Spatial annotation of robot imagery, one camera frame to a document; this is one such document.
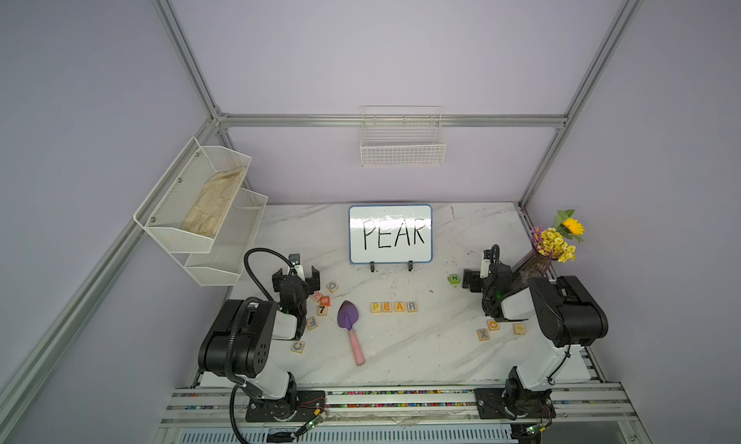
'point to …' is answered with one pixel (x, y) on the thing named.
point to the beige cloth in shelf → (205, 211)
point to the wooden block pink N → (316, 296)
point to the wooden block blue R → (412, 307)
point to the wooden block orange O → (493, 325)
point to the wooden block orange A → (399, 307)
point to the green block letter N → (453, 279)
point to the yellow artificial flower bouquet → (559, 241)
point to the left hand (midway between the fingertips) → (297, 271)
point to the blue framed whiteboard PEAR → (391, 234)
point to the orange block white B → (325, 300)
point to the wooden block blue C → (298, 346)
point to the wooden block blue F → (312, 323)
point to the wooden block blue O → (333, 286)
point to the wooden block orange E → (387, 306)
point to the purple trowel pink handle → (347, 316)
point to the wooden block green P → (375, 307)
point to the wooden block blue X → (483, 334)
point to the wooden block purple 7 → (322, 311)
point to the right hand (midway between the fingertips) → (474, 269)
